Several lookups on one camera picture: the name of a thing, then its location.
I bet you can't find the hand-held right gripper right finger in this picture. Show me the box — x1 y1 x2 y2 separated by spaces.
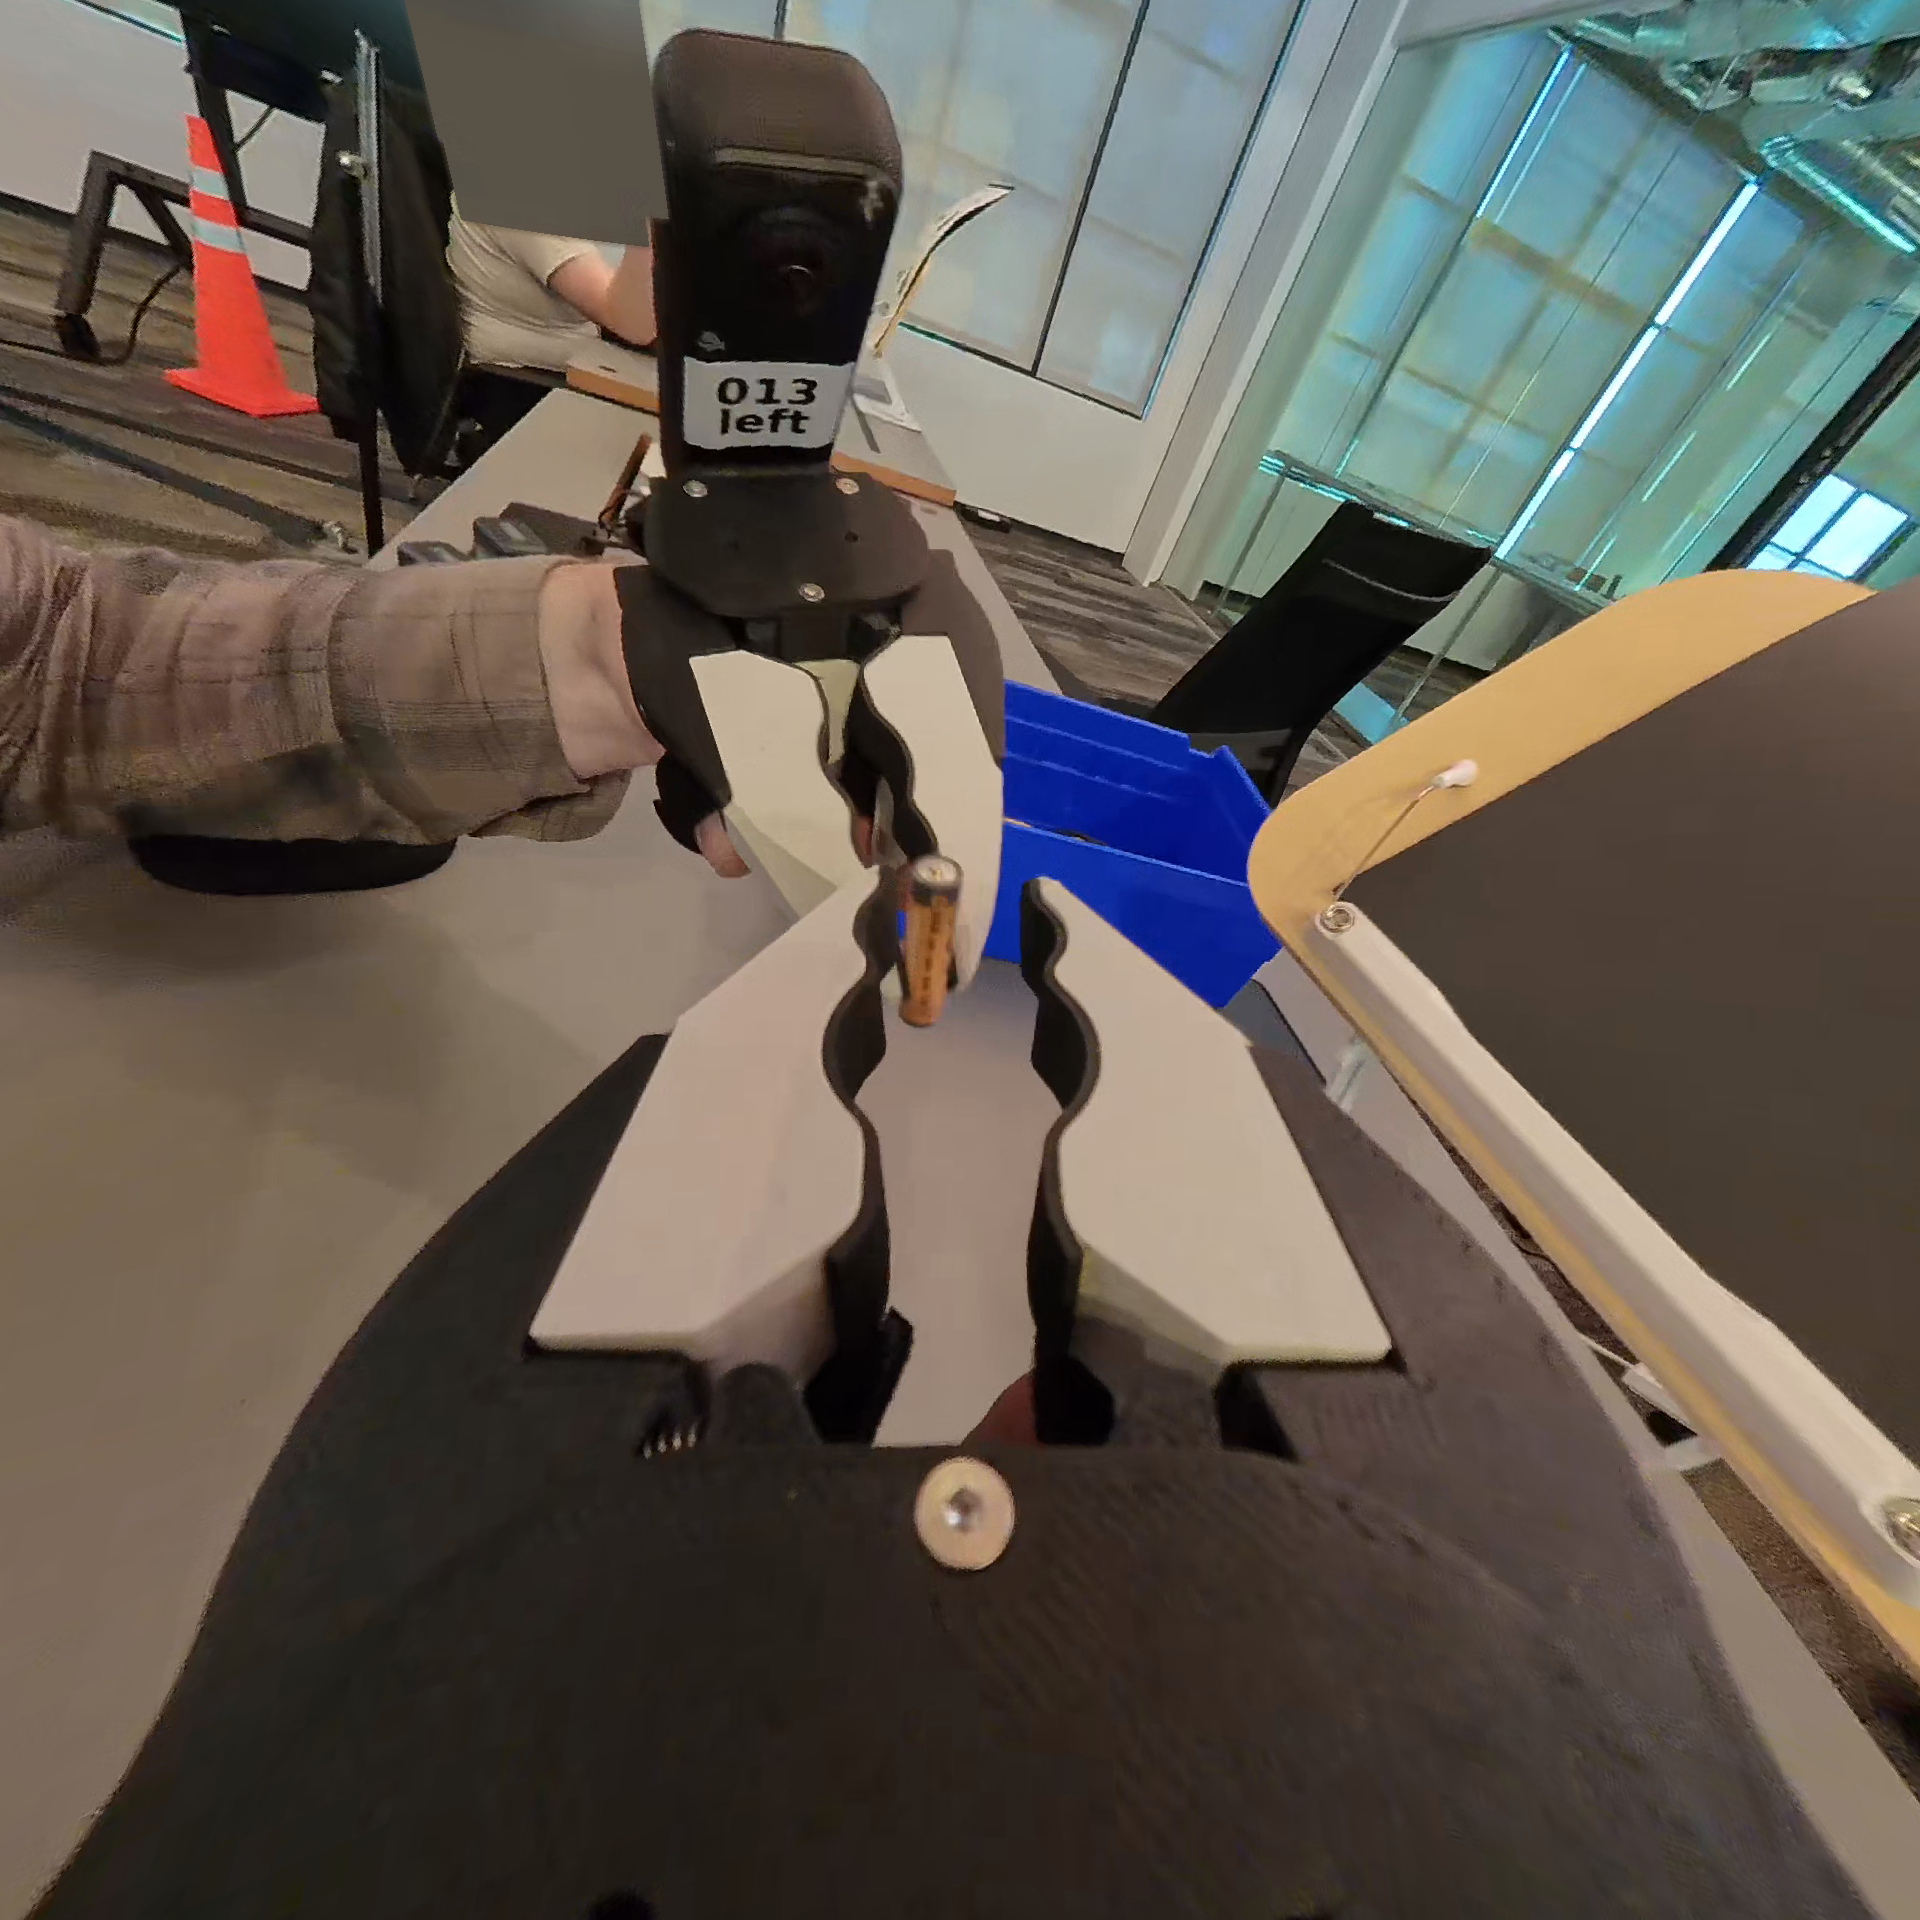
1026 881 1392 1430

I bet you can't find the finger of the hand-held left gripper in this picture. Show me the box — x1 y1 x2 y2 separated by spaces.
859 630 1010 893
690 649 893 924

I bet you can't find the black office chair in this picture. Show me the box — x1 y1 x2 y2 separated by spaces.
1157 504 1491 808

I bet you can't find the person's left hand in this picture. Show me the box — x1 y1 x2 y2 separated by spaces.
542 556 752 878

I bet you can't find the black hanging jacket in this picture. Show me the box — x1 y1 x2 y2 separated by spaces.
310 33 465 558

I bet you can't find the white board rail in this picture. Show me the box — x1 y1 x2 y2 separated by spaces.
1312 900 1920 1562

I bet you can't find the black wood-rimmed board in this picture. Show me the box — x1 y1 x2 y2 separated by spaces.
1251 571 1920 1667

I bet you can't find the person's left forearm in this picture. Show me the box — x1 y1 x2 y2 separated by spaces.
0 512 617 842

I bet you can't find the blue plastic bin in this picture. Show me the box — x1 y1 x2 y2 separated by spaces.
899 686 1286 1009

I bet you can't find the orange traffic cone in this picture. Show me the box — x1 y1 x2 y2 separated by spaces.
166 115 317 416

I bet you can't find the thin wire with white tip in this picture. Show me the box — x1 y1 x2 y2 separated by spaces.
1320 756 1480 904

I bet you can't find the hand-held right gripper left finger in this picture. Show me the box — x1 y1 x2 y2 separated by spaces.
531 872 906 1433

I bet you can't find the brown battery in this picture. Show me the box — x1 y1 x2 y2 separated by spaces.
899 854 969 1032

